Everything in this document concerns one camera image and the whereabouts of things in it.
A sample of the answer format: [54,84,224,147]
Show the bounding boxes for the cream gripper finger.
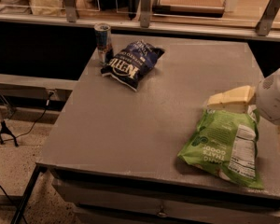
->
[206,85,255,113]

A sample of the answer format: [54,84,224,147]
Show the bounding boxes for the green rice chip bag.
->
[177,107,263,189]

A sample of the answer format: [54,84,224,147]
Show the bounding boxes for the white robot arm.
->
[204,68,280,151]

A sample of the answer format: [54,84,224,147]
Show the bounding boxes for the blue kettle chip bag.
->
[101,40,165,91]

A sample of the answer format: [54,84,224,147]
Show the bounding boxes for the brown pegboard tray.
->
[152,0,225,18]

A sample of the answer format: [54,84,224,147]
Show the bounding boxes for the silver blue energy drink can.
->
[94,23,114,65]

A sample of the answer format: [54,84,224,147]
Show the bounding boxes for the black table leg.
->
[10,165,47,224]

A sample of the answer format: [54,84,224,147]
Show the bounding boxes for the black tripod stand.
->
[0,109,18,147]

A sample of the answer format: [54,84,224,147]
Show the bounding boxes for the metal shelf bracket right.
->
[256,0,280,36]

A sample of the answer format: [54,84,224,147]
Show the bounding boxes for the metal shelf bracket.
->
[63,0,78,22]
[256,0,280,36]
[140,0,151,28]

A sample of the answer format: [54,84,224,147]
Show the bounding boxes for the metal shelf bracket middle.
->
[140,0,151,28]

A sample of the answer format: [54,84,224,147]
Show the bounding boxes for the grey drawer with handle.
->
[52,178,280,224]

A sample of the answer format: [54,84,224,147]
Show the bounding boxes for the black power cable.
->
[0,91,55,145]

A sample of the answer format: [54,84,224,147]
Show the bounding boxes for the metal shelf bracket left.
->
[63,0,78,22]

